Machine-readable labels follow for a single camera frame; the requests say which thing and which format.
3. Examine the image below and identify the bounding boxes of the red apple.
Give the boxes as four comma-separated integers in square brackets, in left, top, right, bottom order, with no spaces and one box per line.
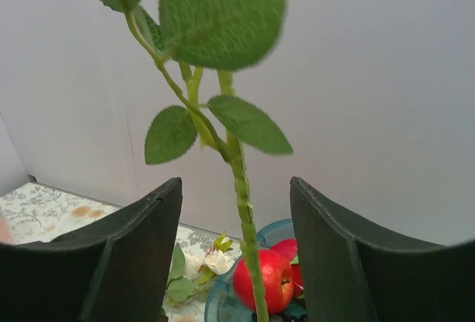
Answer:
[233,249,294,315]

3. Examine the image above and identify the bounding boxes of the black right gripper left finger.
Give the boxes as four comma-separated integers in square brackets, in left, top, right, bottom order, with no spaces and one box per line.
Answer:
[1,177,183,322]

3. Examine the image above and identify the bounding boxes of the teal plastic fruit basket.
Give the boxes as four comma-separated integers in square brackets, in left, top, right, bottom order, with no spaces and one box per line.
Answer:
[205,219,296,321]

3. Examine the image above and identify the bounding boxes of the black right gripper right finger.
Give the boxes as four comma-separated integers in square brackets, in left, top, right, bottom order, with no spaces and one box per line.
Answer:
[290,177,474,321]

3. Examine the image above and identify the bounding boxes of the floral patterned tablecloth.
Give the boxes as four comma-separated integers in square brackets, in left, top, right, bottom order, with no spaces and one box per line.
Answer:
[1,183,219,321]

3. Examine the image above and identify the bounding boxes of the pink rose stem upper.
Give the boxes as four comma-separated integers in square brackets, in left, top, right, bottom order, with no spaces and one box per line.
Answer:
[165,231,235,306]

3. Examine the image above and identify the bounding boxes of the dark purple grapes bunch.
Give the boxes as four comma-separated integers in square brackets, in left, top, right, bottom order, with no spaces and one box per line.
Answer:
[269,298,309,322]

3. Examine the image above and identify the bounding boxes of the white rose stem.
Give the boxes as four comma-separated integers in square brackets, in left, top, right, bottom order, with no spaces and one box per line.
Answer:
[99,0,293,321]

